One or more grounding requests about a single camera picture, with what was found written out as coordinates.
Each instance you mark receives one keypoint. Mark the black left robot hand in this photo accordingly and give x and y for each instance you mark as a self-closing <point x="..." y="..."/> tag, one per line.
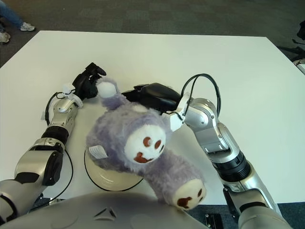
<point x="84" y="83"/>

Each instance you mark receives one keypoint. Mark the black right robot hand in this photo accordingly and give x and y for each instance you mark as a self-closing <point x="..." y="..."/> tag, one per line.
<point x="157" y="95"/>

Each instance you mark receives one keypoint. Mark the purple bunny plush doll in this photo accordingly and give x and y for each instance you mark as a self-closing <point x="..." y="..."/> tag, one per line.
<point x="133" y="128"/>

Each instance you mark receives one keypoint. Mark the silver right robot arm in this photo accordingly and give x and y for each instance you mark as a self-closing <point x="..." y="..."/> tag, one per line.
<point x="205" y="114"/>

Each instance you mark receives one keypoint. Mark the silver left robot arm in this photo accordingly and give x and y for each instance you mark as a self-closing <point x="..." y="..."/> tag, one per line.
<point x="35" y="162"/>

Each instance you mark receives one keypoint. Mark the white plate with black rim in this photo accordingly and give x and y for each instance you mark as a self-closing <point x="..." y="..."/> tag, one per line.
<point x="112" y="181"/>

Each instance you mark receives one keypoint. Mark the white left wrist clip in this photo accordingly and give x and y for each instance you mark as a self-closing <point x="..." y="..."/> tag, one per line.
<point x="68" y="87"/>

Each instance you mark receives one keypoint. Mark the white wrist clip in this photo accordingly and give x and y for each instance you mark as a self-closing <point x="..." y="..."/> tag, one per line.
<point x="176" y="121"/>
<point x="68" y="87"/>

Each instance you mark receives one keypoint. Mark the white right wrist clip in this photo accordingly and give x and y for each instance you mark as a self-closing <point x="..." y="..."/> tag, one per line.
<point x="176" y="121"/>

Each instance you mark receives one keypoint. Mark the white sneaker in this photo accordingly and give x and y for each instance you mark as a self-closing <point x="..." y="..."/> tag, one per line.
<point x="27" y="26"/>
<point x="4" y="37"/>

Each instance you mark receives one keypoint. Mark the blue jeans leg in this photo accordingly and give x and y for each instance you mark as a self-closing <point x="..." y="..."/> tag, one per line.
<point x="10" y="15"/>

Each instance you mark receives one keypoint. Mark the grey robot torso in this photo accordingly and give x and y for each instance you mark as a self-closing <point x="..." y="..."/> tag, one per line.
<point x="95" y="212"/>

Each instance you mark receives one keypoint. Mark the white neighbouring table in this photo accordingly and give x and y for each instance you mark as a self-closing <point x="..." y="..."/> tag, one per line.
<point x="300" y="66"/>

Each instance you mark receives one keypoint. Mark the black office chair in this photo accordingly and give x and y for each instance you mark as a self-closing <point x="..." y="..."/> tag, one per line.
<point x="301" y="32"/>

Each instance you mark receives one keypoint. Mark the black metal bracket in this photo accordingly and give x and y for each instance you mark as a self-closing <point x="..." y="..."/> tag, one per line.
<point x="213" y="221"/>

